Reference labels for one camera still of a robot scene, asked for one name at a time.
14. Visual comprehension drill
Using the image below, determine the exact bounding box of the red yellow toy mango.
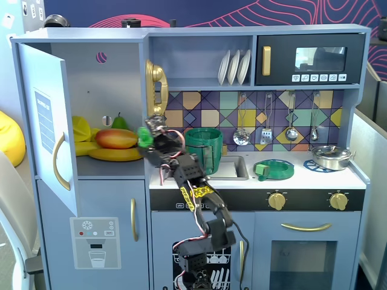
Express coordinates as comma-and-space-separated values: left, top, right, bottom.
95, 128, 141, 150

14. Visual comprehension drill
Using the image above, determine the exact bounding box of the steel spoon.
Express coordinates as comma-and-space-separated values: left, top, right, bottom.
309, 92, 321, 142

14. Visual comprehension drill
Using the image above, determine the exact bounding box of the steel skimmer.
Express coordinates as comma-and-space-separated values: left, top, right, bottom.
233, 92, 252, 146

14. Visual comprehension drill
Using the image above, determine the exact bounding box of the blue toy kitchen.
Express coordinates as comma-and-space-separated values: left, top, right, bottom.
10, 24, 372, 290

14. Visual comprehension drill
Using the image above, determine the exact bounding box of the steel ladle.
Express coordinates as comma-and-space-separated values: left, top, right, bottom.
285, 92, 299, 142

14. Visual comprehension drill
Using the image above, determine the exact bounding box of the black dome object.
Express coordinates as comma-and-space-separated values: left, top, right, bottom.
44, 13, 71, 29

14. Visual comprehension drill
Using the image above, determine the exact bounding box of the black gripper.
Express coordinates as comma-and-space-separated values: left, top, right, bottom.
141, 115, 207, 184

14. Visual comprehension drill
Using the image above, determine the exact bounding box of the grey toy sink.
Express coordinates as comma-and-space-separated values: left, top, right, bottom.
208, 155, 250, 181

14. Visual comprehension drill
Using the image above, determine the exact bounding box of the gold stove knob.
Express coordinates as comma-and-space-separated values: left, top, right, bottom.
268, 190, 287, 211
328, 190, 349, 211

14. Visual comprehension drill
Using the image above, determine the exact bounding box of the green toy pineapple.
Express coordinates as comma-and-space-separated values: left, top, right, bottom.
136, 126, 155, 150

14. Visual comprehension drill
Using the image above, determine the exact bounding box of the gold cabinet door handle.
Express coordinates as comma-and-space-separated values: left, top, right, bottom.
53, 132, 71, 192

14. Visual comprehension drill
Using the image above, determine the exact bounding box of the yellow beanbag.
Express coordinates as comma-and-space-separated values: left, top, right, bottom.
0, 110, 27, 168

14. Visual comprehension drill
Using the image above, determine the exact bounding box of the steel toy pot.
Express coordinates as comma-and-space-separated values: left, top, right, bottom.
311, 144, 356, 171

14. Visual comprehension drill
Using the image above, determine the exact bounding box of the white office chair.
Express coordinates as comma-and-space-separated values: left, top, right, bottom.
0, 150, 46, 290

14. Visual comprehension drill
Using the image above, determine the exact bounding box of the gold microwave handle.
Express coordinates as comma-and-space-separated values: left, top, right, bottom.
262, 45, 272, 77

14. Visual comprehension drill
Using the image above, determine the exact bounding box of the gold dishwasher handle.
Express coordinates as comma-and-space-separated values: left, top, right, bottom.
239, 240, 246, 283

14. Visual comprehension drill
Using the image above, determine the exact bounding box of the black toy microwave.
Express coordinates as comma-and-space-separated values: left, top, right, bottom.
255, 33, 366, 86

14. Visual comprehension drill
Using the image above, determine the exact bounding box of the yellow ridged toy fruit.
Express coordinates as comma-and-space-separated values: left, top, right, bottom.
71, 115, 101, 157

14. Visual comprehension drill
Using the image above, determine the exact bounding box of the gold fridge handle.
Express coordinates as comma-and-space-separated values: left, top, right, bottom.
130, 198, 139, 242

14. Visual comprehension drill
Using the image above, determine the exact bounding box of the green toy pear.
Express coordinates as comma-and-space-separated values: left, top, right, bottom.
111, 112, 129, 131

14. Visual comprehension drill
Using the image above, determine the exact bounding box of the steel slotted spatula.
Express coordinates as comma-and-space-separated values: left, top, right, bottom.
260, 92, 273, 146

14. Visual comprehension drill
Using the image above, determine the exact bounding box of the green round dish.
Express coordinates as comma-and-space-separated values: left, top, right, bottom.
253, 159, 295, 182

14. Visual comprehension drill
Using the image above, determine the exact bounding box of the gold oven handle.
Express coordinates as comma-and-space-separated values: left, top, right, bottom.
281, 222, 333, 233

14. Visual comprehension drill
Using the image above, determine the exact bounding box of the blue cabinet door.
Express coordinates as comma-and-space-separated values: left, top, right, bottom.
16, 42, 80, 218

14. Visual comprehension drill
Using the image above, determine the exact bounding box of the tall green container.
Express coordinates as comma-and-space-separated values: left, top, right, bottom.
184, 127, 224, 176

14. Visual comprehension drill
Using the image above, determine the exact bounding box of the black cable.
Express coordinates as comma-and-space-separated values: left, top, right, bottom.
230, 222, 250, 285

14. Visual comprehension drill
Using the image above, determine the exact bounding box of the blue round trivet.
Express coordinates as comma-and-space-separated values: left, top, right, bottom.
303, 159, 337, 173

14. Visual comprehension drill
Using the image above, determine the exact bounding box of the gold toy telephone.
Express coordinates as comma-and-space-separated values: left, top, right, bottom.
145, 59, 169, 117

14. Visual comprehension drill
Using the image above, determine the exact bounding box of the black cylinder object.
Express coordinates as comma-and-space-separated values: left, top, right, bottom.
121, 18, 143, 29

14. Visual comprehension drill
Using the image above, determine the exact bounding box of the white panel with icons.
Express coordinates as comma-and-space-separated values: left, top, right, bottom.
20, 0, 46, 34

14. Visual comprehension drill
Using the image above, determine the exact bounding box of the yellow toy banana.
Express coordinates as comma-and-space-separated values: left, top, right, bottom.
88, 146, 145, 162

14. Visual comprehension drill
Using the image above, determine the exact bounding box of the white toy plate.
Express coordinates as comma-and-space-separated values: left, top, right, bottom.
218, 50, 232, 86
236, 49, 252, 85
227, 50, 241, 86

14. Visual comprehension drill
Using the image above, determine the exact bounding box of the grey desk divider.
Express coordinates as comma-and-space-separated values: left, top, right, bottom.
350, 107, 387, 290

